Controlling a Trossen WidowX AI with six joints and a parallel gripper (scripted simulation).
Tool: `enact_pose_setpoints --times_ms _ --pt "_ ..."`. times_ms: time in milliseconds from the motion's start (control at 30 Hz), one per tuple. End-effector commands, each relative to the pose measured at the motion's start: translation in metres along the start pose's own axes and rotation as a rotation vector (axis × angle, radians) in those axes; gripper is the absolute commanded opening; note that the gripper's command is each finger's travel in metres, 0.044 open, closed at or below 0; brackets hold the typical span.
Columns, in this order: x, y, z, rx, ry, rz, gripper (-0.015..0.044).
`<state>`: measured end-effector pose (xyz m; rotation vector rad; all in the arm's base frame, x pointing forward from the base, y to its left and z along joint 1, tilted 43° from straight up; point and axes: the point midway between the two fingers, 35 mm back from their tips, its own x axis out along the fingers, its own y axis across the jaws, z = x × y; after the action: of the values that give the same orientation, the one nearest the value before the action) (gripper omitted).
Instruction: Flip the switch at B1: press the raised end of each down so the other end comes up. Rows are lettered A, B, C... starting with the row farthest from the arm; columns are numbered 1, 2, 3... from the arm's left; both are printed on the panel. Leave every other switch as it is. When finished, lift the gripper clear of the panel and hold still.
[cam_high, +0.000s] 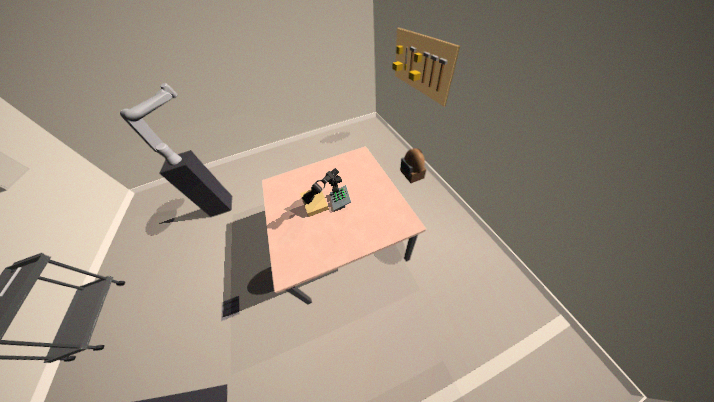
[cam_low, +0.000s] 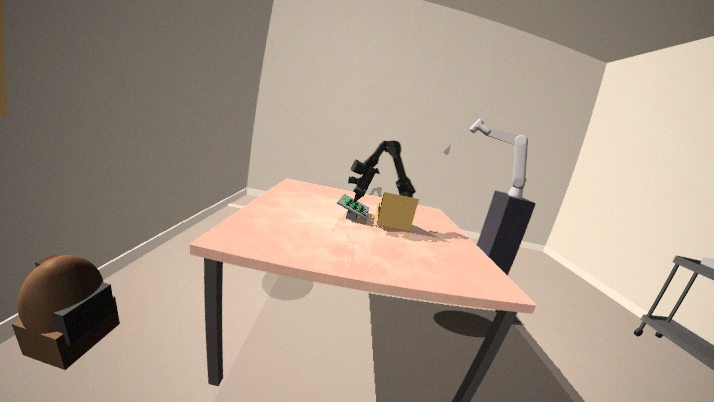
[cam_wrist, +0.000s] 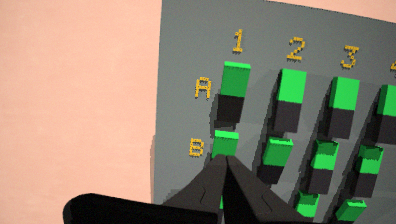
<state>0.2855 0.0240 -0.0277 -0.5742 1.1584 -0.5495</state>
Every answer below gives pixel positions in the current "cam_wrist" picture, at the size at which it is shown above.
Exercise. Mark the grey switch panel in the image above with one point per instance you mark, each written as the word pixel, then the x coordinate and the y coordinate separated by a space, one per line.
pixel 304 97

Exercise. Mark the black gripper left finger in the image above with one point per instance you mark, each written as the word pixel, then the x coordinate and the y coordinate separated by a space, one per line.
pixel 197 203

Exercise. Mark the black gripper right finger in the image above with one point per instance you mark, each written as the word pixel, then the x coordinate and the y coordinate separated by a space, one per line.
pixel 247 200

